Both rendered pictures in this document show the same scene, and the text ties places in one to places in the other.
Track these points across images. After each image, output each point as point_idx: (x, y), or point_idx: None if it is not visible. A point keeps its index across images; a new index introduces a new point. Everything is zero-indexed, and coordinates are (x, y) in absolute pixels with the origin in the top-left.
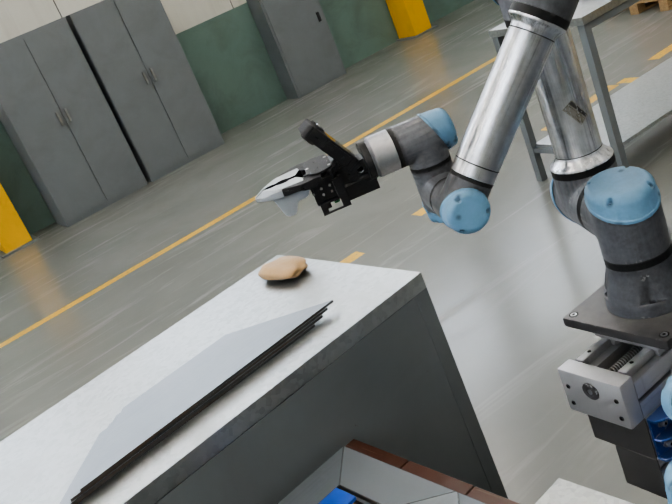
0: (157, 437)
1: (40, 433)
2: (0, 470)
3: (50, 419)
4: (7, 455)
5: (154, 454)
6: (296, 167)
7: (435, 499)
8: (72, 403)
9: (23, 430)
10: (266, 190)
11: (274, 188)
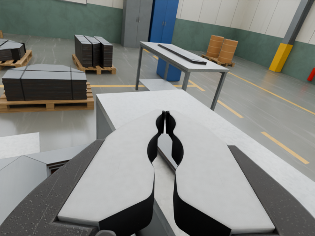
0: (168, 163)
1: (222, 129)
2: (200, 119)
3: (233, 133)
4: (211, 121)
5: (157, 161)
6: (287, 227)
7: None
8: (244, 140)
9: (230, 125)
10: (151, 114)
11: (138, 126)
